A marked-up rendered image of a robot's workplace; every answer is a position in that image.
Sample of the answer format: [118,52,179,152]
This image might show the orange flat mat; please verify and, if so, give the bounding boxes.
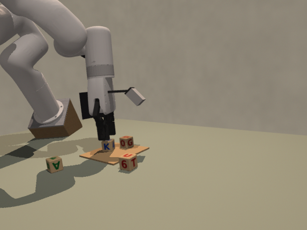
[79,142,149,165]

